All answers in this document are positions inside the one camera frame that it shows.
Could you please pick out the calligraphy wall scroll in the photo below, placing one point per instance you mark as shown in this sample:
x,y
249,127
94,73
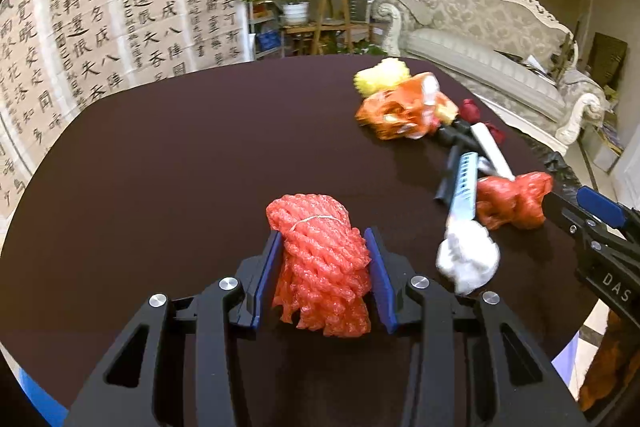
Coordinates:
x,y
60,56

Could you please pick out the white tube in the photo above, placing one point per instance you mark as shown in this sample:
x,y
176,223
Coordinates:
x,y
492,151

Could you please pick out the yellow foam net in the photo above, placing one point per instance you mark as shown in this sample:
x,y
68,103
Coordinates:
x,y
385,75

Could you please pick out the metal shelf rack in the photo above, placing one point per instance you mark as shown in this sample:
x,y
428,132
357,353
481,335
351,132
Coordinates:
x,y
264,32

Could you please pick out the white tissue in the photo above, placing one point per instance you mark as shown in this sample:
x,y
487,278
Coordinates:
x,y
467,256

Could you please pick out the black cylinder tube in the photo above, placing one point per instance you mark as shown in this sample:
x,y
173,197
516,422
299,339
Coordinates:
x,y
458,137

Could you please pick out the black trash bag bin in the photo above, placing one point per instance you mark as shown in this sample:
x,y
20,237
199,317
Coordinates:
x,y
555,164

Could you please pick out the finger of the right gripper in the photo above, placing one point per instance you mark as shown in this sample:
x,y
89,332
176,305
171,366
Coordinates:
x,y
591,235
613,214

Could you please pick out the orange plastic bag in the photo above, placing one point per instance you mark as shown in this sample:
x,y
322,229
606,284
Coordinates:
x,y
412,109

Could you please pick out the wooden plant stand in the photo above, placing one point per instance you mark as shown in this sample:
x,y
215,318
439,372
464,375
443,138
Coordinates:
x,y
321,27

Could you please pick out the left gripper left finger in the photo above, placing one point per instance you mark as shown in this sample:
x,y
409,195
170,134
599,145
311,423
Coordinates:
x,y
173,345

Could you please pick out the ornate white sofa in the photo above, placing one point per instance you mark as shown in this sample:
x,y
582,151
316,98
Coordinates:
x,y
513,54

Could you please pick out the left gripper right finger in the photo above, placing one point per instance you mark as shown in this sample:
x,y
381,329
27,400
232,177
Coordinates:
x,y
472,362

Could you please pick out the red foam net bundle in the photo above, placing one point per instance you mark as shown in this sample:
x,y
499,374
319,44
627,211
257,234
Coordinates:
x,y
325,270

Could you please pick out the red crumpled plastic wrapper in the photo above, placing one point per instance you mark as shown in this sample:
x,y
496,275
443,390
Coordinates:
x,y
500,201

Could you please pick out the dark red satin ribbon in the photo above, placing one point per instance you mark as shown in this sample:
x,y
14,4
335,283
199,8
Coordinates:
x,y
470,112

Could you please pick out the blue white flat strip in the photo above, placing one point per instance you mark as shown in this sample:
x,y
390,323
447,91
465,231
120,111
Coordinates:
x,y
463,202

